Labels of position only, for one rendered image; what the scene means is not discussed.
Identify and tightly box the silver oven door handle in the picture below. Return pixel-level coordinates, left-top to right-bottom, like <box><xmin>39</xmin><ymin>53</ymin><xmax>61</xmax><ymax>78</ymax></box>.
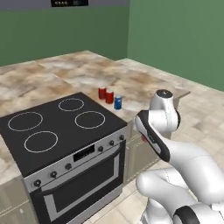
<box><xmin>39</xmin><ymin>143</ymin><xmax>126</xmax><ymax>194</ymax></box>

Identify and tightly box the blue soda can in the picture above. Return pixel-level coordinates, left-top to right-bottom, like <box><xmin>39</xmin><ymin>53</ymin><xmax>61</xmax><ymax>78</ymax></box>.
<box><xmin>114</xmin><ymin>94</ymin><xmax>123</xmax><ymax>111</ymax></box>

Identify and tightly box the beige cupboard door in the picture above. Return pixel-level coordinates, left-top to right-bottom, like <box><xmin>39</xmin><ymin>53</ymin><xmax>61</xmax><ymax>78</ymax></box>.
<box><xmin>0</xmin><ymin>174</ymin><xmax>39</xmax><ymax>224</ymax></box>
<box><xmin>126</xmin><ymin>127</ymin><xmax>165</xmax><ymax>185</ymax></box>

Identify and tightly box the silver stove control panel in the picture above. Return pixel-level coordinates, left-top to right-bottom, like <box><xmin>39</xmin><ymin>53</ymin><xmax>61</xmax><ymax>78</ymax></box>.
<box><xmin>23</xmin><ymin>126</ymin><xmax>129</xmax><ymax>193</ymax></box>

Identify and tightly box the black oven door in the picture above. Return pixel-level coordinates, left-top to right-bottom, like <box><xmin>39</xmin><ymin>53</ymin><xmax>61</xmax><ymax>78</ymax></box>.
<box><xmin>30</xmin><ymin>139</ymin><xmax>127</xmax><ymax>224</ymax></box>

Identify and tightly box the red soda can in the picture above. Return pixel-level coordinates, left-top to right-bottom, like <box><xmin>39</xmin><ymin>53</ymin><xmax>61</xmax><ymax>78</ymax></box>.
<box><xmin>105</xmin><ymin>88</ymin><xmax>115</xmax><ymax>105</ymax></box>
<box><xmin>98</xmin><ymin>86</ymin><xmax>107</xmax><ymax>101</ymax></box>

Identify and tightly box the black hob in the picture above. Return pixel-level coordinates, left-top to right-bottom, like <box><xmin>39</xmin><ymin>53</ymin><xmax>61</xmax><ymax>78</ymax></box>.
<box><xmin>0</xmin><ymin>92</ymin><xmax>129</xmax><ymax>179</ymax></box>

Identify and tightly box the grey range hood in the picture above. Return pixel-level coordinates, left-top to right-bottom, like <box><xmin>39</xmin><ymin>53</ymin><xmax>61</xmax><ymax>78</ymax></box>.
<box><xmin>0</xmin><ymin>0</ymin><xmax>131</xmax><ymax>12</ymax></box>

